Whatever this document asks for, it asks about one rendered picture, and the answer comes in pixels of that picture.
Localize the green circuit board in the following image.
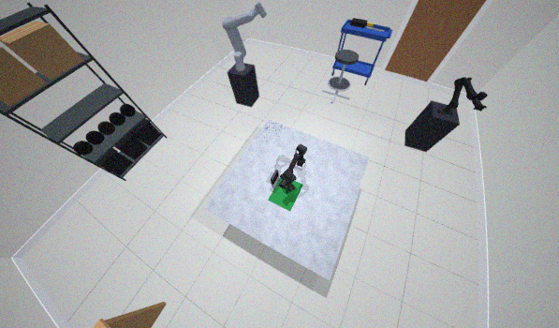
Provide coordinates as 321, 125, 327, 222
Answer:
268, 178, 303, 212

